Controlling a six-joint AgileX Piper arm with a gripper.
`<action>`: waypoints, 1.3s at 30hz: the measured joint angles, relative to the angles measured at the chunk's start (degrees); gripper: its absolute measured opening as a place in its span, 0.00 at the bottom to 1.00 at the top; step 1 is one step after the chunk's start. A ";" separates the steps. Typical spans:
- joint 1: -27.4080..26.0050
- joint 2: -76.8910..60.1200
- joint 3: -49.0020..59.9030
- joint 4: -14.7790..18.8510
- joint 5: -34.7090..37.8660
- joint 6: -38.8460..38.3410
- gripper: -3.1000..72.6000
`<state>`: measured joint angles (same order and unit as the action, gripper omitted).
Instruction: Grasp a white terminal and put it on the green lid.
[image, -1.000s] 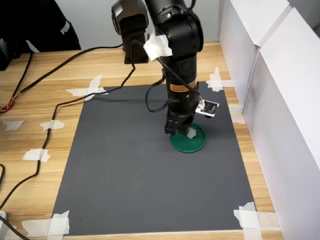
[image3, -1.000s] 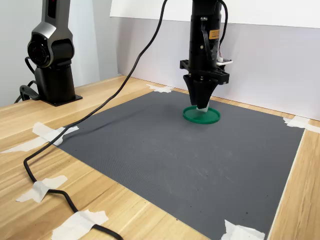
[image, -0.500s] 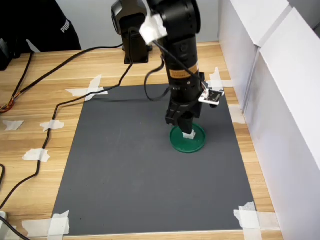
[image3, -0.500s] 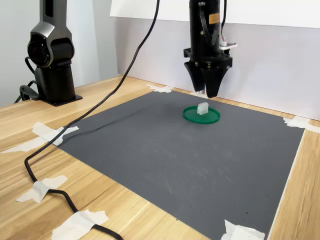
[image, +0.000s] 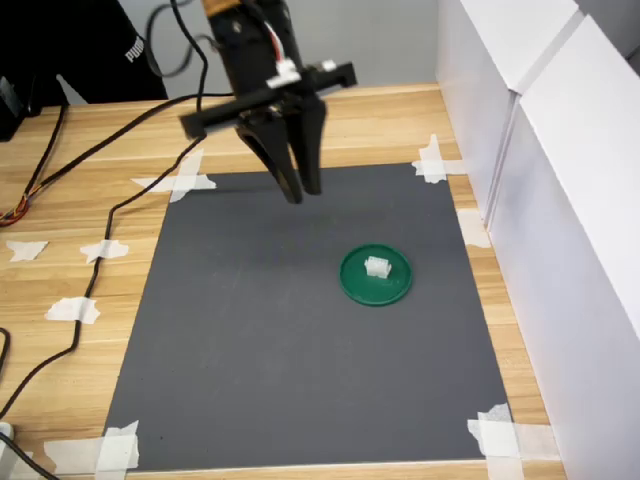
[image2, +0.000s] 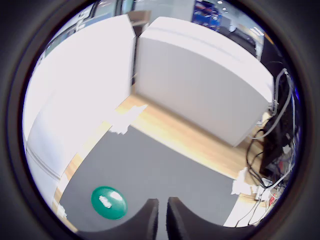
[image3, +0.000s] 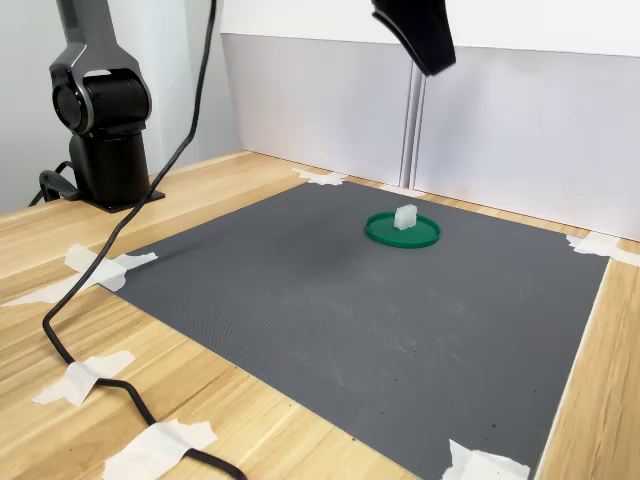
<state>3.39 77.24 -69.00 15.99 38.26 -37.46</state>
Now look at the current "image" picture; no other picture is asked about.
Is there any person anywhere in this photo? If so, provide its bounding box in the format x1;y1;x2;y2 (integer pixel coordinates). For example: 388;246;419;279
0;0;170;117

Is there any thin camera wire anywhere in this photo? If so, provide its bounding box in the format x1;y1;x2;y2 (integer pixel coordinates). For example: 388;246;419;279
244;0;292;69

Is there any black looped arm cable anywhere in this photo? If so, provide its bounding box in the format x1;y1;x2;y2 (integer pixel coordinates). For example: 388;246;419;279
145;0;222;78

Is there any thin black wire bundle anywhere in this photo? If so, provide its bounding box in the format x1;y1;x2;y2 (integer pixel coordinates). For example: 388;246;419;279
0;91;236;227

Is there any small white plastic terminal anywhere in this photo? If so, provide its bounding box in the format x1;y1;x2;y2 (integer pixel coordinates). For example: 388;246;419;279
363;255;392;280

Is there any white masking tape piece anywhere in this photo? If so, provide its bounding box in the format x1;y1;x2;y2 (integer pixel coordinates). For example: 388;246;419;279
79;239;127;265
410;133;469;185
130;148;218;204
466;402;562;480
42;420;142;476
45;296;101;326
456;209;494;250
5;239;50;263

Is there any round green lid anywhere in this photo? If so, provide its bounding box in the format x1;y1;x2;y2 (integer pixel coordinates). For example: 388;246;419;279
338;243;415;307

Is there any thick black cable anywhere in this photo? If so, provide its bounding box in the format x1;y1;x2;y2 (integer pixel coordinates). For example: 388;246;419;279
0;0;209;421

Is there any white partition panel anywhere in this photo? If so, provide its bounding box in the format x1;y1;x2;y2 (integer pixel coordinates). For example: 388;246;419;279
433;0;586;232
485;12;640;480

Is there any dark grey mat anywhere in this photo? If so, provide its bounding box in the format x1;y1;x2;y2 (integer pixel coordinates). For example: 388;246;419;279
102;162;514;474

